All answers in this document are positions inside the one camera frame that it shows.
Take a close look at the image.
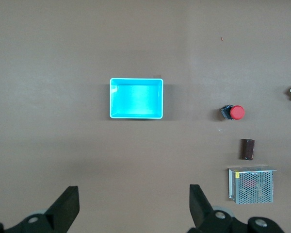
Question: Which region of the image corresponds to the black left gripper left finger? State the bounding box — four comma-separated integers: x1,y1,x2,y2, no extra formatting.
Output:
4,185,80,233

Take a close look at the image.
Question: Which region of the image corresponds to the cyan plastic box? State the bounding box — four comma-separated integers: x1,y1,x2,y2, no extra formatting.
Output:
109,77,164,120

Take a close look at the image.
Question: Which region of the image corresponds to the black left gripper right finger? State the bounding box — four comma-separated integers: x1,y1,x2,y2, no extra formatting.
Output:
187,184,234,233

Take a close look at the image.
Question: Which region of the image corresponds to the dark brown rectangular block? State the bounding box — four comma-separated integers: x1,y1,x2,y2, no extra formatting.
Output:
240,138,256,161

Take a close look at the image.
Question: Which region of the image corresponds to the perforated metal power supply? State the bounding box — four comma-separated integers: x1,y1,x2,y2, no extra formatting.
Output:
227,166,277,205

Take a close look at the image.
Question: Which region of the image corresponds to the red push button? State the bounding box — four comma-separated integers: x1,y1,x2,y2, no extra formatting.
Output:
220,104,246,121

